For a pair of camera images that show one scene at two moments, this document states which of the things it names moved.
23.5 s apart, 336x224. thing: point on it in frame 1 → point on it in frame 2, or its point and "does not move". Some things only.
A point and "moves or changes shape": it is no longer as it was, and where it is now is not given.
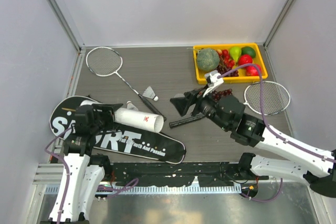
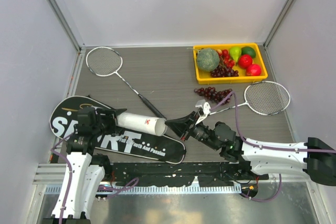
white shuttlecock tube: (135, 118) moves or changes shape
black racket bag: (118, 139) does not move
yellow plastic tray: (242, 76) does not move
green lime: (247, 50) does not move
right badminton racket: (276, 99) does not move
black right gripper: (182, 104) → (179, 125)
